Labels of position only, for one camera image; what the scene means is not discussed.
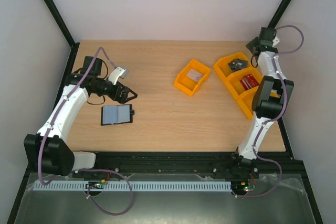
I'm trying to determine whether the black leather card holder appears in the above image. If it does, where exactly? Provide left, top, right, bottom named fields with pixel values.
left=100, top=104, right=135, bottom=126

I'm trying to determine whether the yellow bin with black cards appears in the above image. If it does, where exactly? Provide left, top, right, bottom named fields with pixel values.
left=213, top=52, right=251, bottom=83

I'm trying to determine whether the yellow bin with blue cards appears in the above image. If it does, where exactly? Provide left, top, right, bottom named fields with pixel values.
left=236, top=87, right=258, bottom=120

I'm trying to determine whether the yellow bin with red cards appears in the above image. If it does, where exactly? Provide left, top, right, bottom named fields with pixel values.
left=225, top=67, right=262, bottom=100

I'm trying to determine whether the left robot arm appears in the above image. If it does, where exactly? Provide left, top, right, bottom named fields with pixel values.
left=24, top=57, right=138, bottom=176

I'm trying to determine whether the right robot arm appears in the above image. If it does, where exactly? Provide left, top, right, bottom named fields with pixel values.
left=228, top=27, right=294, bottom=178

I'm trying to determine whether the black card stack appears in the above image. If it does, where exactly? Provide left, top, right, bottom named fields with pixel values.
left=228, top=58, right=249, bottom=72

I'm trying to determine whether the red VIP card stack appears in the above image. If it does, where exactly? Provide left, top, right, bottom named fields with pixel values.
left=240, top=74, right=259, bottom=90

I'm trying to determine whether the yellow bin with white cards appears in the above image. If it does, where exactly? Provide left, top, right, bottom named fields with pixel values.
left=174, top=59, right=211, bottom=97

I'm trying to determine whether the white card stack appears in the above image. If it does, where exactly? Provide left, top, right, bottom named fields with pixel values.
left=186, top=69, right=203, bottom=82

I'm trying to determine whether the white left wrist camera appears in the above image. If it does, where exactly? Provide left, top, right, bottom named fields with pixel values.
left=108, top=67, right=129, bottom=85

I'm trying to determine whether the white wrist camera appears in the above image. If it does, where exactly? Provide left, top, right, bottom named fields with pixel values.
left=108, top=67, right=129, bottom=85
left=272, top=35, right=280, bottom=48

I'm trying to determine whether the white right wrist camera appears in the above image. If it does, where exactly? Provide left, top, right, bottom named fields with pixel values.
left=272, top=35, right=280, bottom=48

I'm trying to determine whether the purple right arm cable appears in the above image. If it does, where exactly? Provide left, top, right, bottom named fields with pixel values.
left=232, top=25, right=305, bottom=199

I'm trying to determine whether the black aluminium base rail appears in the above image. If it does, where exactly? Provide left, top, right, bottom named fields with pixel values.
left=74, top=152, right=307, bottom=179

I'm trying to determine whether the white slotted cable duct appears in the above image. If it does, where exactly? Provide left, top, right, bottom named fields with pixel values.
left=33, top=181, right=232, bottom=192

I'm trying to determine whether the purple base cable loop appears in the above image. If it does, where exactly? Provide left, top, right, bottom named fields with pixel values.
left=83, top=168, right=134, bottom=215

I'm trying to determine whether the black frame post left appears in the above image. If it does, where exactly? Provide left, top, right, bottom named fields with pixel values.
left=27, top=0, right=79, bottom=49

